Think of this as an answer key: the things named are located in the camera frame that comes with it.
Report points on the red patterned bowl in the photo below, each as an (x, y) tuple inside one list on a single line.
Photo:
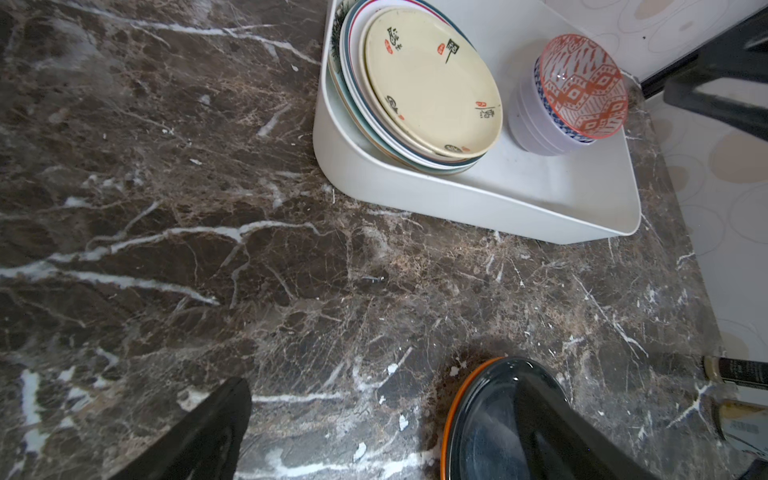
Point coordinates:
[(581, 88)]

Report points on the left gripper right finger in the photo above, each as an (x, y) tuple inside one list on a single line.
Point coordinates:
[(559, 444)]

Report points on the white plate green red rim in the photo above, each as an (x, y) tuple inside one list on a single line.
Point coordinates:
[(335, 74)]

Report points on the purple bowl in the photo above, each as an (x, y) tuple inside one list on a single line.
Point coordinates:
[(533, 123)]

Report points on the orange plate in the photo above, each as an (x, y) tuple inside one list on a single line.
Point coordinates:
[(452, 414)]

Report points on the cream plate with flower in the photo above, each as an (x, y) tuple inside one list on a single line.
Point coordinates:
[(352, 35)]

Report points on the dark glass jar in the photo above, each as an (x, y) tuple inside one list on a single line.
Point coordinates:
[(745, 373)]

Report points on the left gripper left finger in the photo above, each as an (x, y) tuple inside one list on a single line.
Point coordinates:
[(205, 444)]

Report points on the white plastic bin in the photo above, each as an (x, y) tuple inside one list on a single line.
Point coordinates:
[(584, 195)]

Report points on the yellow plate red marks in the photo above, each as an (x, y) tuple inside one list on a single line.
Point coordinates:
[(431, 83)]

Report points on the black plate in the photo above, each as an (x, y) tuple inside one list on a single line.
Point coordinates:
[(484, 441)]

